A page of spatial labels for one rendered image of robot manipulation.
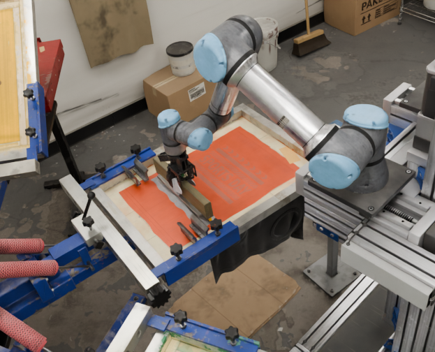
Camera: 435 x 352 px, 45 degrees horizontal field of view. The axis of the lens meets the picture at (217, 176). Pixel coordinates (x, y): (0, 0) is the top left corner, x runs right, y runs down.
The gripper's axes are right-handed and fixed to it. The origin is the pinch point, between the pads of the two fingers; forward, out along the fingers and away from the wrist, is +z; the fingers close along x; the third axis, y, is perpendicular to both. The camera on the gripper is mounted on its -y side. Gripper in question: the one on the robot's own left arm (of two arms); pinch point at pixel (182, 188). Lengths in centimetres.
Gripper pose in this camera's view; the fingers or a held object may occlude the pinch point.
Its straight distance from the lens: 198.5
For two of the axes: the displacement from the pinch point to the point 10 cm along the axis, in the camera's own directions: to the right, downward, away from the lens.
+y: 5.8, 4.8, -6.5
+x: 8.0, -4.7, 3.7
